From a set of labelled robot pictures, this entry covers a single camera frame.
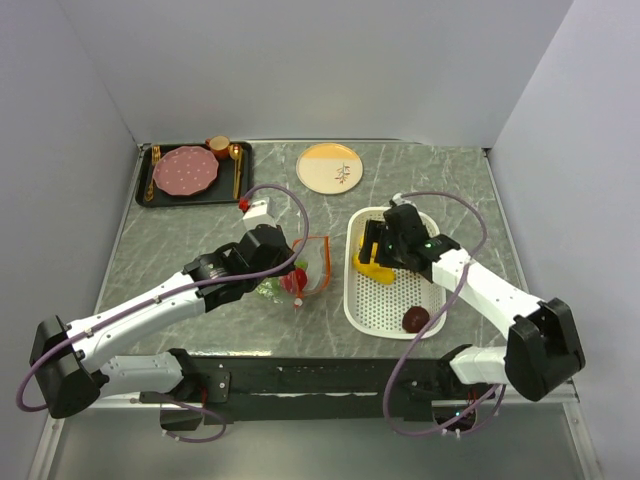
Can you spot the orange cup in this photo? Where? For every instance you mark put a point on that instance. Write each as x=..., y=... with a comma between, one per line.
x=219, y=145

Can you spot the yellow toy banana piece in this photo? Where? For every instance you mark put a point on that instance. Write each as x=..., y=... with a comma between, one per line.
x=374, y=271

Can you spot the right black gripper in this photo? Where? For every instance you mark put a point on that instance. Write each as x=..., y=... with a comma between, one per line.
x=377, y=231

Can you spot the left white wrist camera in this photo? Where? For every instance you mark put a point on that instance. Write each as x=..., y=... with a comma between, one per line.
x=259, y=212

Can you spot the red toy fruit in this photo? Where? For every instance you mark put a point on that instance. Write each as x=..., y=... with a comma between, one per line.
x=294, y=282

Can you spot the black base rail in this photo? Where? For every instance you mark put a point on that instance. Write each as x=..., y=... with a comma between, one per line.
x=272, y=388

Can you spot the cream orange round plate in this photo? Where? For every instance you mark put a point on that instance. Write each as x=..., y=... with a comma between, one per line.
x=329, y=168

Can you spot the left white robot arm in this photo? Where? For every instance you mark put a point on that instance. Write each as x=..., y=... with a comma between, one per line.
x=77, y=363

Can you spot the pink dotted plate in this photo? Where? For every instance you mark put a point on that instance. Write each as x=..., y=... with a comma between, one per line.
x=186, y=171

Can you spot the green toy grapes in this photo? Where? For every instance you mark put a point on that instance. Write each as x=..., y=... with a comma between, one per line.
x=270, y=288

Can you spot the white perforated plastic basket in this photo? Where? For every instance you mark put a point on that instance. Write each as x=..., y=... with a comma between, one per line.
x=376, y=309

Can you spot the gold spoon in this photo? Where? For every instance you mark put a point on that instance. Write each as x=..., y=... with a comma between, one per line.
x=235, y=152

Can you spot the dark maroon toy fruit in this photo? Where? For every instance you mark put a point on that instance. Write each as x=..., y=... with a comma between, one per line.
x=414, y=319

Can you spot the gold fork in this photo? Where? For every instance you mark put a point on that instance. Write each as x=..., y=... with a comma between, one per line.
x=155, y=158

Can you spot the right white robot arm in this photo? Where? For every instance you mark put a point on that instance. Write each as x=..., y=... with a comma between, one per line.
x=543, y=348

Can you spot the clear orange zip bag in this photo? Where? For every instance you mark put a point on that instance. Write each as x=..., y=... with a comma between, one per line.
x=316, y=253

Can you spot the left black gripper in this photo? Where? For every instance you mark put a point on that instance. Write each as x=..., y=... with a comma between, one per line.
x=286, y=254

